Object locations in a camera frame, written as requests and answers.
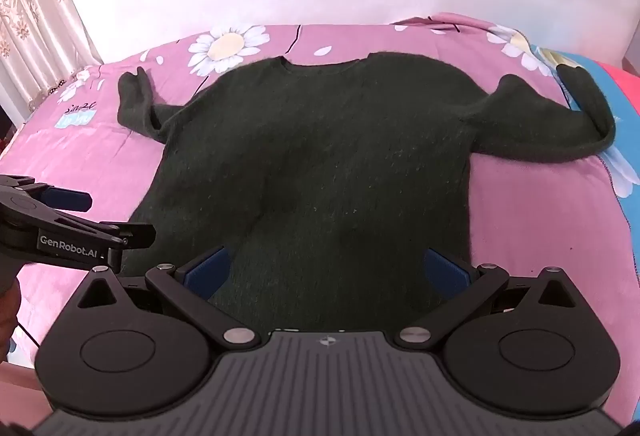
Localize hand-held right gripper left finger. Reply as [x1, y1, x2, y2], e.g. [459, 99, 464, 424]
[75, 245, 262, 350]

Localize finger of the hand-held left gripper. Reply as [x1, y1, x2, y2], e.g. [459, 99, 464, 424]
[30, 183, 93, 213]
[31, 210, 157, 275]

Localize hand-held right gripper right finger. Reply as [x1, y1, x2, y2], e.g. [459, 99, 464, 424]
[393, 247, 584, 350]

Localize dark green knit sweater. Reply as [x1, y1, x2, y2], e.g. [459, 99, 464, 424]
[117, 51, 617, 333]

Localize pink floral bed sheet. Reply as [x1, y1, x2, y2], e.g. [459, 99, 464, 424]
[0, 12, 640, 369]

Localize beige patterned curtain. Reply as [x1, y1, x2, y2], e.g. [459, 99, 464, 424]
[0, 0, 105, 114]

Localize thin black cable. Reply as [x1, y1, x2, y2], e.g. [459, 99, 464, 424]
[14, 322, 41, 349]

